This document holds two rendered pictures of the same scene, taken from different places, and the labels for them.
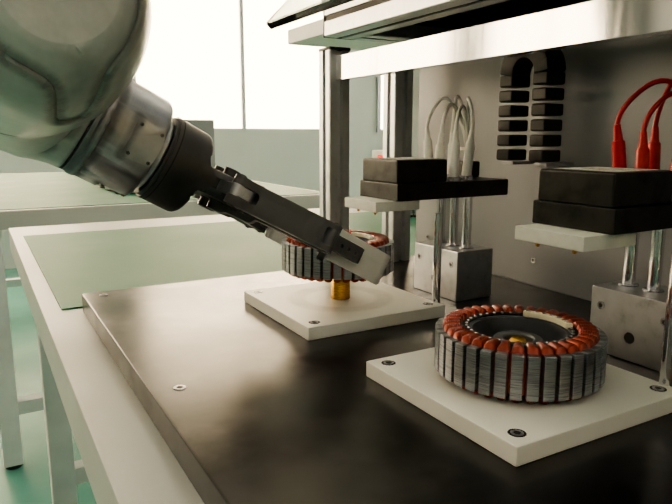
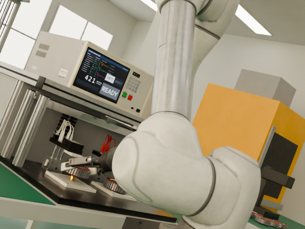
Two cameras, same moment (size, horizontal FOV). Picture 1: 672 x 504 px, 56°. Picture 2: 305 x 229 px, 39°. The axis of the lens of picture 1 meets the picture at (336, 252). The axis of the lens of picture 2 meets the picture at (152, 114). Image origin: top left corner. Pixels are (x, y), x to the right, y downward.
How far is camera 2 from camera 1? 1.92 m
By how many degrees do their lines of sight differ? 107
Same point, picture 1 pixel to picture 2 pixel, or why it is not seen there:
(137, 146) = not seen: hidden behind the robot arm
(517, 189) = (46, 137)
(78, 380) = (110, 215)
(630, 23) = (121, 132)
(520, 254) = (41, 155)
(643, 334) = (100, 177)
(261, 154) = not seen: outside the picture
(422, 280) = (51, 169)
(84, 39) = not seen: hidden behind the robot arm
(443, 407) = (127, 197)
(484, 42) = (98, 122)
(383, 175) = (78, 148)
